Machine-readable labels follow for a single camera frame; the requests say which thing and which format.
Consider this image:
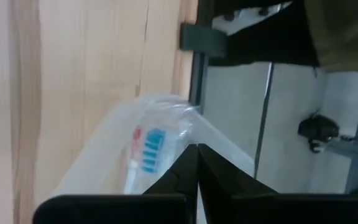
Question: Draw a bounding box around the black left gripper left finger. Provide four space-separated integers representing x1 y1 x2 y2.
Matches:
32 143 200 224

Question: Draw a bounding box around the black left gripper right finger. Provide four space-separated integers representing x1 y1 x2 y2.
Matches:
197 143 358 224

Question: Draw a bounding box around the packaged blue toothbrush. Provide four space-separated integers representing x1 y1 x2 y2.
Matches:
122 96 198 195

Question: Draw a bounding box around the clear plastic bin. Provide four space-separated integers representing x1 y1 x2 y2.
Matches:
50 93 256 200

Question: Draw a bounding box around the black caster wheel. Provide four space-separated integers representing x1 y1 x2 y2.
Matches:
297 113 341 154

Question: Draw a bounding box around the person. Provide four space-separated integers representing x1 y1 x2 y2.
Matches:
209 0 358 74

